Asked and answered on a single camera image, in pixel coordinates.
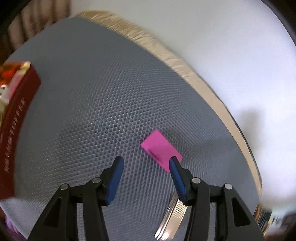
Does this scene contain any pink rectangular block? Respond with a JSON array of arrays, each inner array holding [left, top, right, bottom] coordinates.
[[140, 130, 183, 172]]

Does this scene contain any grey honeycomb table mat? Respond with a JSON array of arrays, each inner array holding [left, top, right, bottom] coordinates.
[[1, 17, 259, 240]]

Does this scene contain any red gold metal tin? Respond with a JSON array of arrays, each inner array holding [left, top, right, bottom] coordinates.
[[1, 61, 41, 200]]

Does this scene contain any beige patterned curtain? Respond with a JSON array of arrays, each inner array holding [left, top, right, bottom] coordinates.
[[8, 0, 71, 50]]

